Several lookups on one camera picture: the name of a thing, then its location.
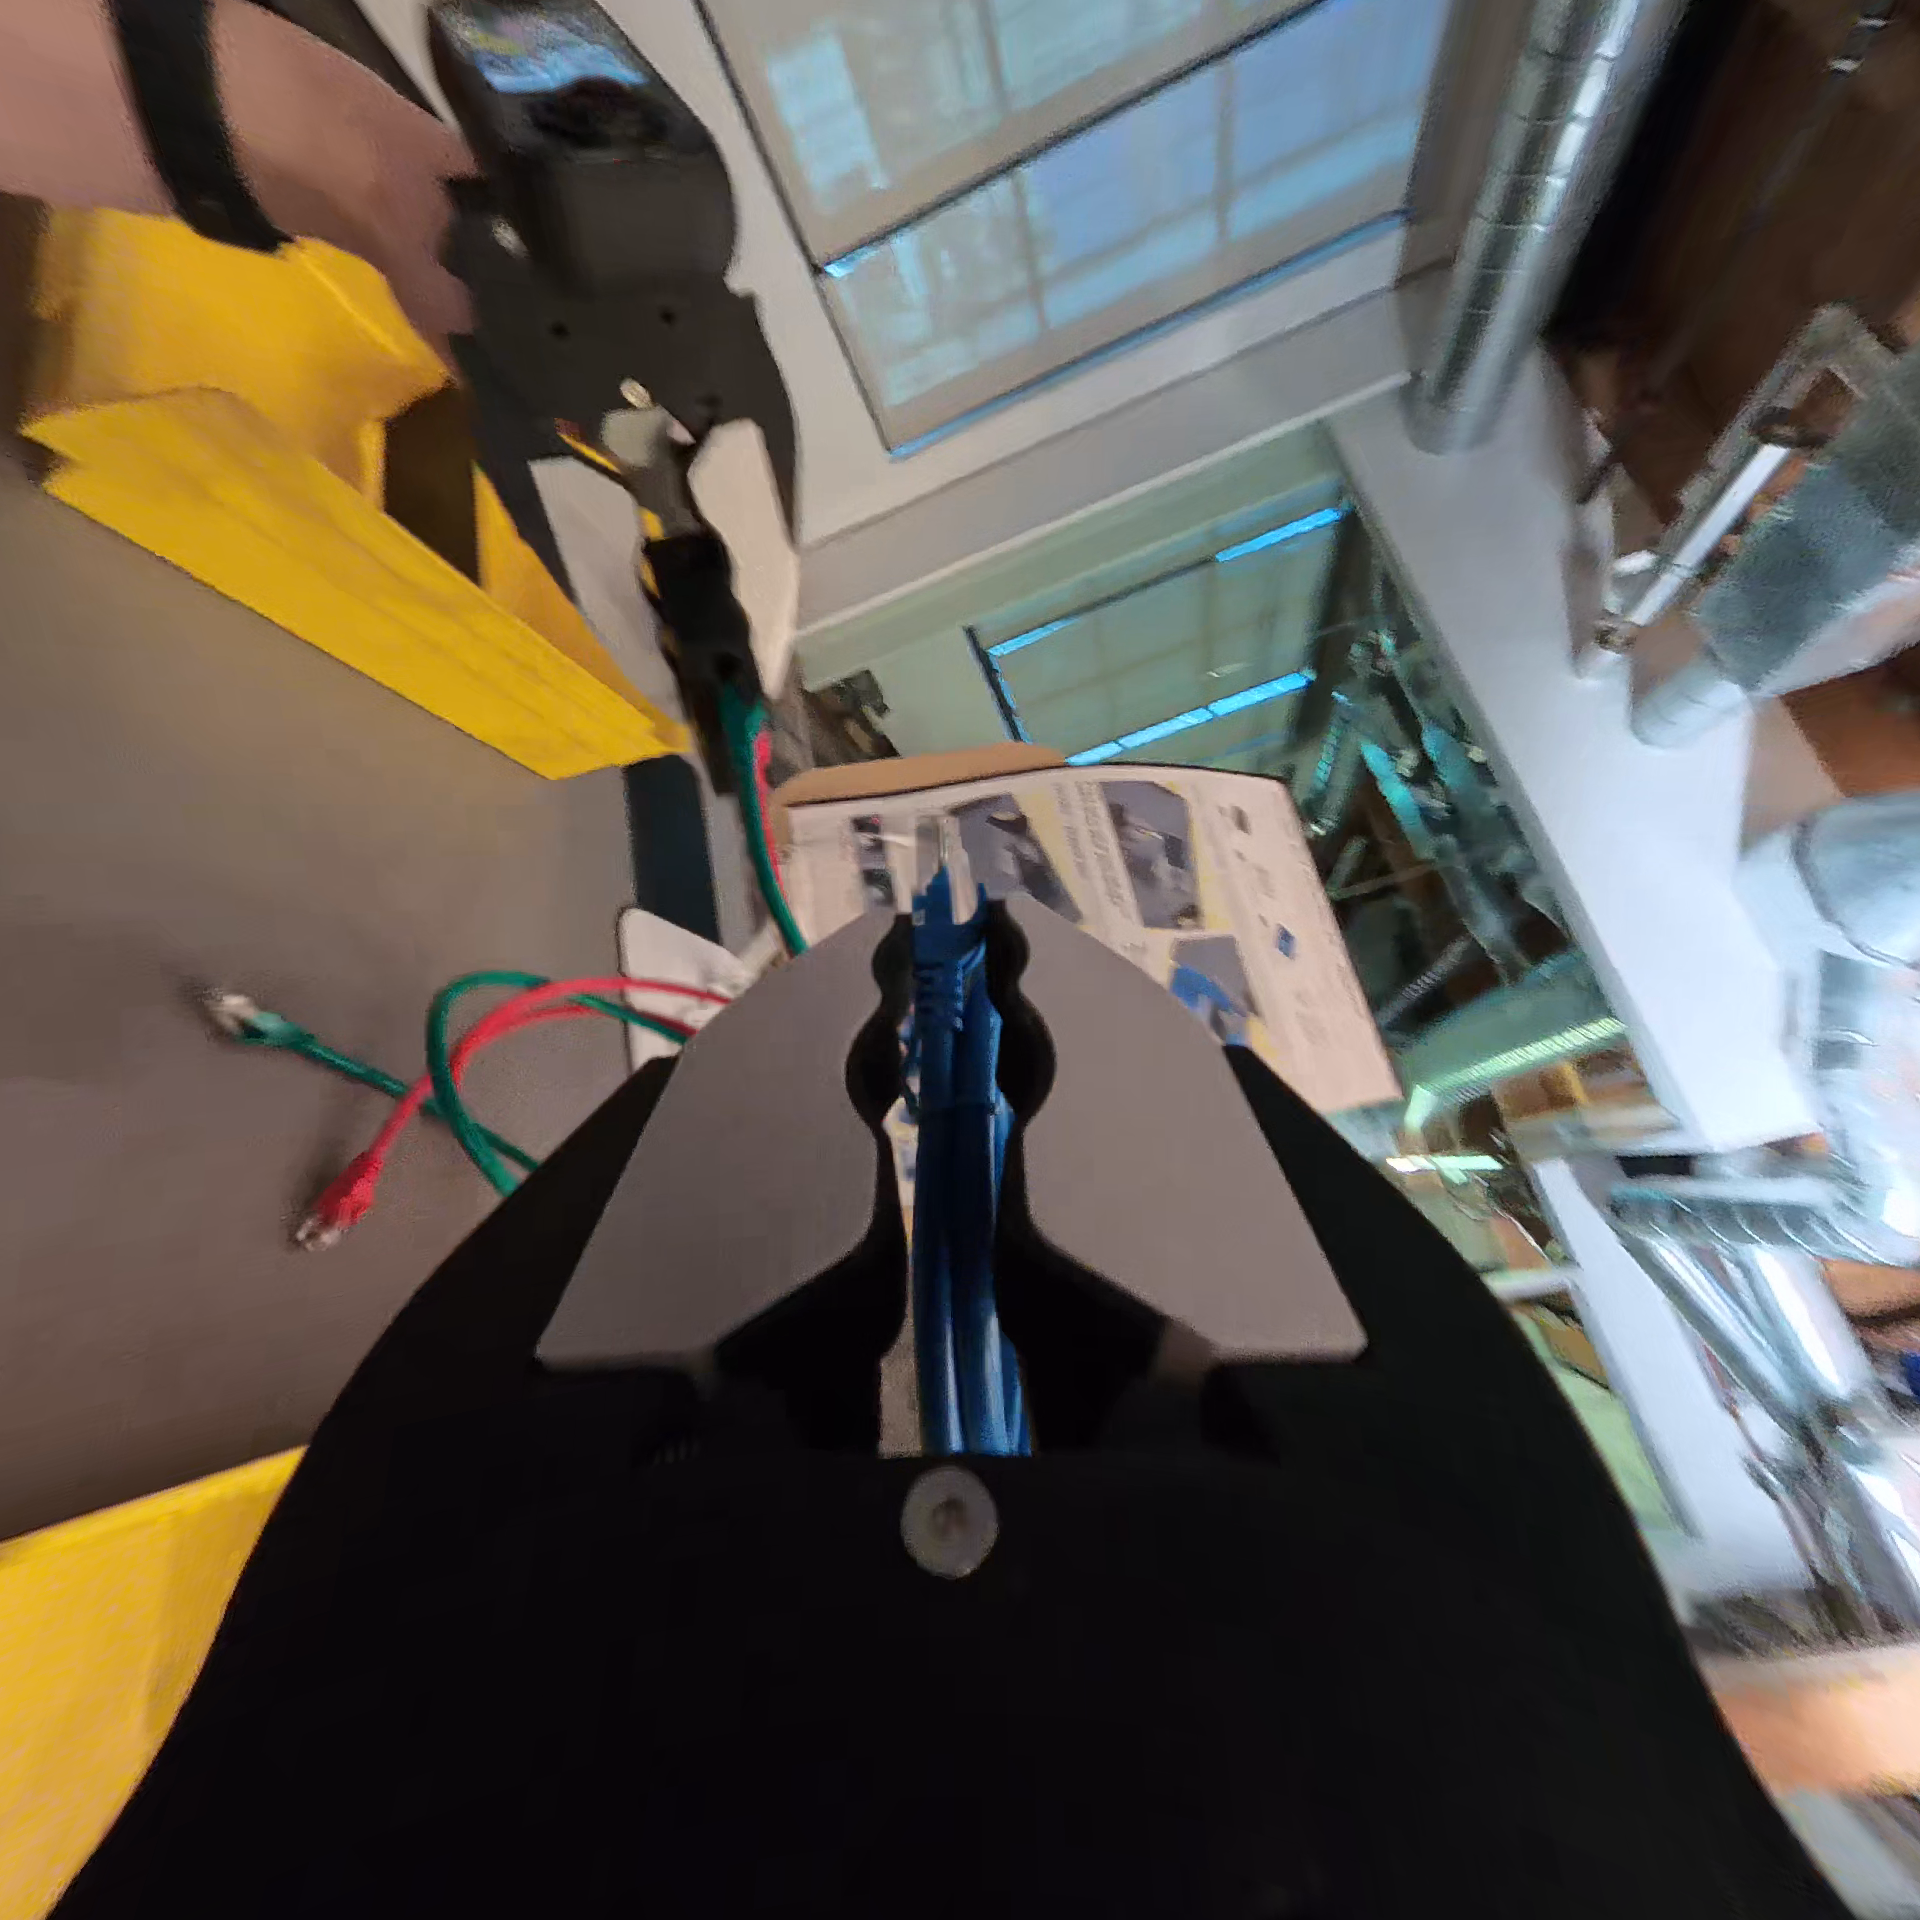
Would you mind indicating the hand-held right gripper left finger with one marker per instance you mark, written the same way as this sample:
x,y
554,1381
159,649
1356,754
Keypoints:
x,y
735,1185

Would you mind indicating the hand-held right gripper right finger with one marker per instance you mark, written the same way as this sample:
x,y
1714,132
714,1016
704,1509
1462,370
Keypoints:
x,y
1171,1185

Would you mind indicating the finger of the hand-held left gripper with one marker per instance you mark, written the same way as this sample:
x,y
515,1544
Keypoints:
x,y
601,540
758,524

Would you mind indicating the yellow plastic bin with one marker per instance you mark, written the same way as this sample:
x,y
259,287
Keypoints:
x,y
104,1651
240,511

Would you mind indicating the person's left hand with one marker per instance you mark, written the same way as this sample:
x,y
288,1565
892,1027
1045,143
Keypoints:
x,y
361,165

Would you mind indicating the white mounting plate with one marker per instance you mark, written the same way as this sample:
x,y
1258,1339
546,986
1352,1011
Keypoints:
x,y
668,960

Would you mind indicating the brown backing board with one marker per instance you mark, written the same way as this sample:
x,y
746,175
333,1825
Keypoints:
x,y
901,772

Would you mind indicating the printed instruction sheet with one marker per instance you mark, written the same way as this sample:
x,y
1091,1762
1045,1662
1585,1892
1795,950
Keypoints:
x,y
1245,901

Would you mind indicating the black flat object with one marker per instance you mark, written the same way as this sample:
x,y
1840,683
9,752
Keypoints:
x,y
674,841

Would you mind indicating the black wristband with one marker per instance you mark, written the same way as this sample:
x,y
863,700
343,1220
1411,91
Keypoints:
x,y
194,120

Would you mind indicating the glass window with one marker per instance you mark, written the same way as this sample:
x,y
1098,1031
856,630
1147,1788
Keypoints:
x,y
1050,180

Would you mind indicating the insulated silver pipes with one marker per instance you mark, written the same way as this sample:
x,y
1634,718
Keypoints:
x,y
1770,1351

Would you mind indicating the wooden beam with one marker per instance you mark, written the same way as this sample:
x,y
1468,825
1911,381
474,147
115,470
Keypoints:
x,y
1830,1724

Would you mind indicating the metal pipe with brass end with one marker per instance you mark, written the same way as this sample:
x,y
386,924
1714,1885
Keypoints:
x,y
1710,511

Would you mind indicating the silver elbow duct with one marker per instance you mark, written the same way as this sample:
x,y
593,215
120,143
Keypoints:
x,y
1845,930

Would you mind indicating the spiral metal air duct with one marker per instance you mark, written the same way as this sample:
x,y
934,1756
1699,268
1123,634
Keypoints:
x,y
1531,195

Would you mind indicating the rectangular metal air duct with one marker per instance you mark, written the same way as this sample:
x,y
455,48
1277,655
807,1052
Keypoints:
x,y
1801,585

